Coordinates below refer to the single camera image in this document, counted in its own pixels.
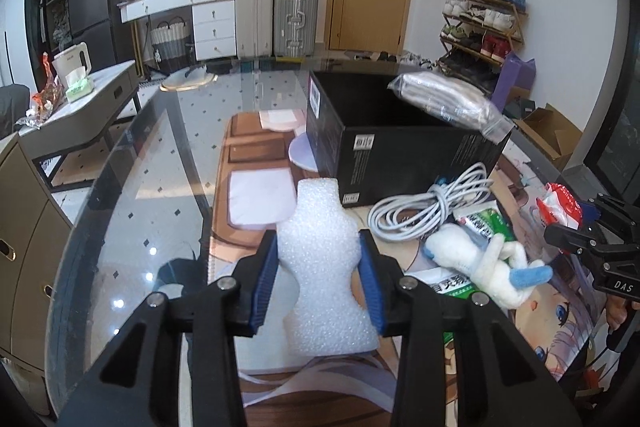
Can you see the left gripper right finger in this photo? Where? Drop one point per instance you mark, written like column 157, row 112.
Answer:
column 500, row 380

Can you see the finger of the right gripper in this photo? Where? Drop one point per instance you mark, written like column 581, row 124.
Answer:
column 619, row 217
column 573, row 241

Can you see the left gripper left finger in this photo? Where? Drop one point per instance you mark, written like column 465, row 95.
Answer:
column 135, row 380

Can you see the red white snack bag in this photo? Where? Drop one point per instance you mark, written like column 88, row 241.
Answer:
column 559, row 207

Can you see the green medicine sachet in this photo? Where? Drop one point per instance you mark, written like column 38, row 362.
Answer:
column 443, row 282
column 482, row 221

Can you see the white foam piece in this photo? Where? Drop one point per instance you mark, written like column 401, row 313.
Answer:
column 319, row 245

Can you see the white plush toy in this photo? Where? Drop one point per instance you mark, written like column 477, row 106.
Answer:
column 496, row 266

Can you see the open cardboard box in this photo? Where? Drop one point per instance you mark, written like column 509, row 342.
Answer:
column 552, row 133

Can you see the anime printed table mat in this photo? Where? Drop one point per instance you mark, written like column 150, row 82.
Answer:
column 562, row 320

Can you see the purple bag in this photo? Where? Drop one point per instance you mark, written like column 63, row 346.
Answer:
column 514, row 73

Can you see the beige cabinet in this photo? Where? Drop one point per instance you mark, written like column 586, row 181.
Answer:
column 34, row 233

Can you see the wooden shoe rack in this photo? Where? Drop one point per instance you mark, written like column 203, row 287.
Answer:
column 477, row 37

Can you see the black cardboard box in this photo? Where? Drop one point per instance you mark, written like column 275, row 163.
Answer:
column 376, row 145

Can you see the grey side table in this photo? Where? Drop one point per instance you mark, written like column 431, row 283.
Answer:
column 78, row 125

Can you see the green tissue pack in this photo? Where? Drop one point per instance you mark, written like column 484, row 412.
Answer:
column 78, row 84

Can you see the white electric kettle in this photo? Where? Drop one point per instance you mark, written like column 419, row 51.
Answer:
column 72, row 64

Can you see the striped laundry basket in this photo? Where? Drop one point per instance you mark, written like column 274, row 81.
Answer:
column 172, row 44

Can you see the silver suitcase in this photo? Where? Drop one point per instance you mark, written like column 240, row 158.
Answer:
column 294, row 27

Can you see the white vanity desk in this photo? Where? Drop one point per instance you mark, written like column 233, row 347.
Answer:
column 212, row 22

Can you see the white suitcase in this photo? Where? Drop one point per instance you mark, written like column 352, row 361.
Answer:
column 253, row 28

